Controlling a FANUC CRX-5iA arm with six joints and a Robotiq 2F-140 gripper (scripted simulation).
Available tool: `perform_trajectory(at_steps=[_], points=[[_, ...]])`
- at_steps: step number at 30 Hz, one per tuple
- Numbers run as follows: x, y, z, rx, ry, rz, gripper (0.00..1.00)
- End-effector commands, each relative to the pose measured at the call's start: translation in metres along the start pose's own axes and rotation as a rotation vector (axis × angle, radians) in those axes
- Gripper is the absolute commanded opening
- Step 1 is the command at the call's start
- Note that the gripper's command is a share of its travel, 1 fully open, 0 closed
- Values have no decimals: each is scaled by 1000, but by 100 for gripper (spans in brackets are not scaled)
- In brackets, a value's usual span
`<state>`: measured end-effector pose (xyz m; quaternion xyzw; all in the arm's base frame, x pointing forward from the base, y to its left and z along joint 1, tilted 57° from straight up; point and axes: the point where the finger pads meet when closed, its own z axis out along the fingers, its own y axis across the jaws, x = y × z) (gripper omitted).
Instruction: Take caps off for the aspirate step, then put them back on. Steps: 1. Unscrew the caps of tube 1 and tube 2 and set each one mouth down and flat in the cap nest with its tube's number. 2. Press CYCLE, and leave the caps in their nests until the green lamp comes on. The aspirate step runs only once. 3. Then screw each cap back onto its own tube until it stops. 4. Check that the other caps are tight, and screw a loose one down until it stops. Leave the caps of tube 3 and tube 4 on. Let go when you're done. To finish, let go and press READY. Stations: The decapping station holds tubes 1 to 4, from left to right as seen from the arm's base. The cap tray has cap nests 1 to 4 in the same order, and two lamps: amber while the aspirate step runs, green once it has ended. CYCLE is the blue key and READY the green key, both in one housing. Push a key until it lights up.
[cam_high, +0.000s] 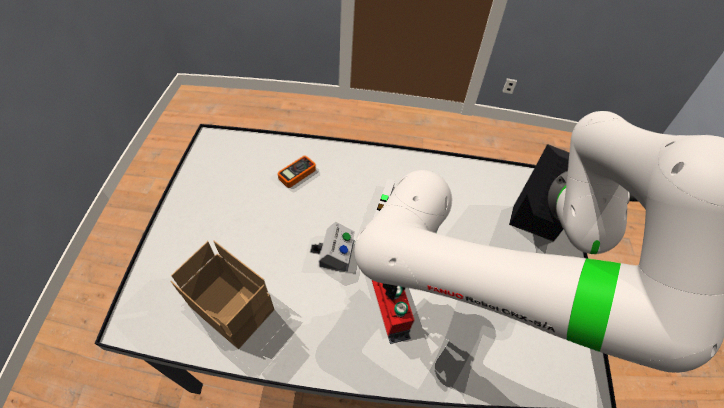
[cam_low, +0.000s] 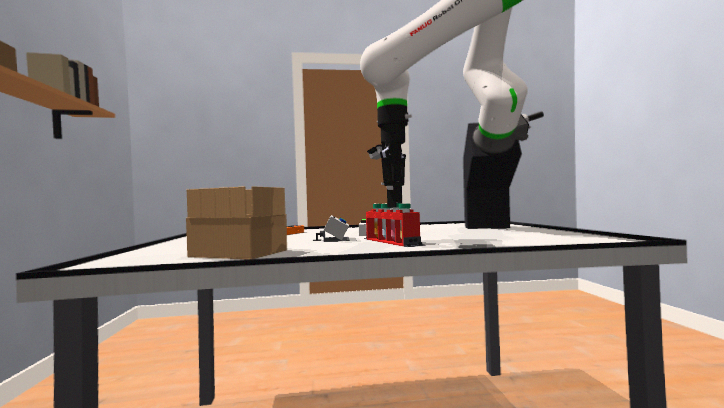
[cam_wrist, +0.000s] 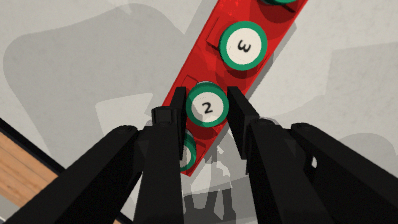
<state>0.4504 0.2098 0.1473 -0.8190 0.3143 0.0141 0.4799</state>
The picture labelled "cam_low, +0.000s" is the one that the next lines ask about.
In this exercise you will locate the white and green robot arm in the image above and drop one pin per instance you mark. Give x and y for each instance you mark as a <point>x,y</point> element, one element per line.
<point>500,92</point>

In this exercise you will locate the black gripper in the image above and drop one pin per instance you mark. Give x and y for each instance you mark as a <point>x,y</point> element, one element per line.
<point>393,162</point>

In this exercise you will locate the orange pocket multimeter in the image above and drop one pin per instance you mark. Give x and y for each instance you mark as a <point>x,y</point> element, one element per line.
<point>294,230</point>

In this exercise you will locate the grey button panel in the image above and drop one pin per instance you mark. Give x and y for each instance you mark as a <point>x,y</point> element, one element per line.
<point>337,228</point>

